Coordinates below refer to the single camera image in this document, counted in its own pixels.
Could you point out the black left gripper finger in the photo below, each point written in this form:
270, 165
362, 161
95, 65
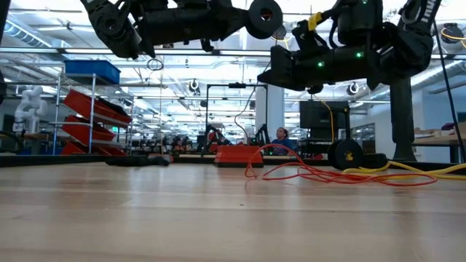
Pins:
240, 22

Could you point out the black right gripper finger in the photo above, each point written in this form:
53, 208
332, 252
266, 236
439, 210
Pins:
278, 69

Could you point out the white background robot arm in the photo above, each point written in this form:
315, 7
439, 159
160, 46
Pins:
31, 109

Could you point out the black background robot arm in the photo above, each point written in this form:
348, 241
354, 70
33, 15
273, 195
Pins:
262, 136

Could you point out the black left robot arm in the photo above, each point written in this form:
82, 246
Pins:
113, 25

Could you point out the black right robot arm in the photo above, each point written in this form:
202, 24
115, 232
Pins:
411, 47

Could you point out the long ceiling light strip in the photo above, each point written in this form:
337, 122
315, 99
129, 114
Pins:
218, 53

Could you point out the white building column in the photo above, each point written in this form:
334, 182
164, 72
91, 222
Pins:
270, 109

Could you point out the yellow tape band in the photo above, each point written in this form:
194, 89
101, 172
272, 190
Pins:
315, 21

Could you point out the black monitor on stand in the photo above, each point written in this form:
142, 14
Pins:
316, 116

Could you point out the person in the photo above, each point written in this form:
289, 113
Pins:
283, 142

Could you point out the red box with dark lid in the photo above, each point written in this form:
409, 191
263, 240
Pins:
236, 154

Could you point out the black pouch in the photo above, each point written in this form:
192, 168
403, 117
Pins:
375, 161

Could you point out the blue storage bin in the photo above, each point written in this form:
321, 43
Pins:
92, 71

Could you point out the metal rack with red bins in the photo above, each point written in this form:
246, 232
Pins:
109, 113

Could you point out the wooden workbench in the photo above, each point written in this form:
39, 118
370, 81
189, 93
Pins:
437, 140

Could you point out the black glove with red cuff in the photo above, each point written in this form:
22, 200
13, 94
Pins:
127, 161

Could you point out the black gantry frame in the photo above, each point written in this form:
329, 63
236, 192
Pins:
236, 85

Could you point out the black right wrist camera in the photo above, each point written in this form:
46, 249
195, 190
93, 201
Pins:
358, 22

